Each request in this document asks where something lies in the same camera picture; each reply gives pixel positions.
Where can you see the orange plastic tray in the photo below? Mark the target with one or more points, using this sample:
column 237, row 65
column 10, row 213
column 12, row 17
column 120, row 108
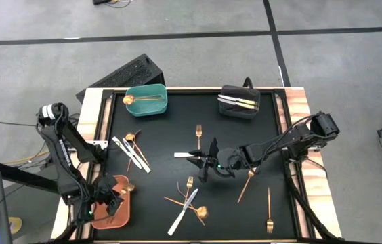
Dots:
column 123, row 217

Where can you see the grey plastic bin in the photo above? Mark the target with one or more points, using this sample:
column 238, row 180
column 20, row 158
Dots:
column 238, row 113

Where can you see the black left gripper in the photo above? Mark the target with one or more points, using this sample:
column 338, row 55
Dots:
column 106, row 189

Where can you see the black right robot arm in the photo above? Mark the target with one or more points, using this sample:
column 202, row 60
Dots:
column 279, row 140

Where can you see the teal plastic bin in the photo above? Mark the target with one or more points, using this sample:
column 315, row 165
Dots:
column 150, row 110

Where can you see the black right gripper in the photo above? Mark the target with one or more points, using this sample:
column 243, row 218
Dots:
column 240, row 161

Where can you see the yellow floor marker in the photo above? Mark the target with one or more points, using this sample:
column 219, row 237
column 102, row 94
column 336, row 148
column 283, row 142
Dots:
column 15, row 225

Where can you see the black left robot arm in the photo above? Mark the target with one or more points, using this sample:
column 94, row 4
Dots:
column 64, row 159

